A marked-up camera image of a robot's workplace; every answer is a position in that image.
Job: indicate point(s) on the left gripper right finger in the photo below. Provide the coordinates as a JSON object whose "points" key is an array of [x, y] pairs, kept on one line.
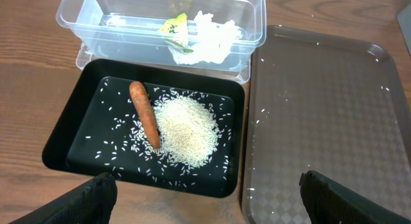
{"points": [[327, 201]]}

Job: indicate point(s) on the pile of white rice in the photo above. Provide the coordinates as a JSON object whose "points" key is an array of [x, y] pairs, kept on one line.
{"points": [[189, 132]]}

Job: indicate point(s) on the black waste bin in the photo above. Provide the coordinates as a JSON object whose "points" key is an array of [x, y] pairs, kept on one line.
{"points": [[99, 129]]}

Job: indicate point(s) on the dark brown serving tray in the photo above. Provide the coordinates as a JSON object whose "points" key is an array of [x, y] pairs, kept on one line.
{"points": [[330, 104]]}

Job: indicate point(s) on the orange carrot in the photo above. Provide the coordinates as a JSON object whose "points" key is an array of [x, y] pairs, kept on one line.
{"points": [[145, 112]]}

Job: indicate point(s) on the clear plastic waste bin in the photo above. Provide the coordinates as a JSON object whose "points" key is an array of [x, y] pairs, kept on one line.
{"points": [[127, 30]]}

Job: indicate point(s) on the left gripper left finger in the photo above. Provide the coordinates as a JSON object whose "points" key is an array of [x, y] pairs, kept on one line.
{"points": [[90, 202]]}

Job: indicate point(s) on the yellow green snack wrapper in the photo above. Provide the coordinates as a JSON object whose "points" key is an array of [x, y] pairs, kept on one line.
{"points": [[175, 33]]}

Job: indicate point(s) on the white tissue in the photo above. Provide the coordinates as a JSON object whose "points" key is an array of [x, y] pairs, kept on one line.
{"points": [[214, 41]]}

